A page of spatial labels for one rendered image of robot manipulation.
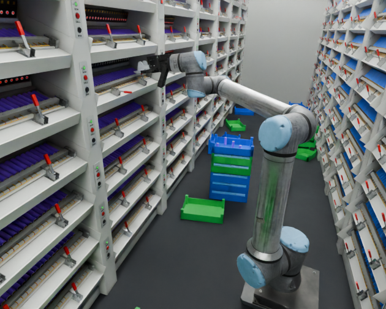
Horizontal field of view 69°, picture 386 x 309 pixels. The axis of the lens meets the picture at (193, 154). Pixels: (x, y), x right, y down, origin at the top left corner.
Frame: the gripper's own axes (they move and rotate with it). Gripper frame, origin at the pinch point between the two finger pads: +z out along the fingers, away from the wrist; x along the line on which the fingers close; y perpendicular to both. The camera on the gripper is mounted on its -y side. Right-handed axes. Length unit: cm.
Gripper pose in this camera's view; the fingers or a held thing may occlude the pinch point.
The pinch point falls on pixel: (138, 72)
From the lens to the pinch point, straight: 155.7
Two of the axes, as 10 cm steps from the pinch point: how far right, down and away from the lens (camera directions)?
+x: -3.0, 3.9, -8.7
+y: -1.3, -9.2, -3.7
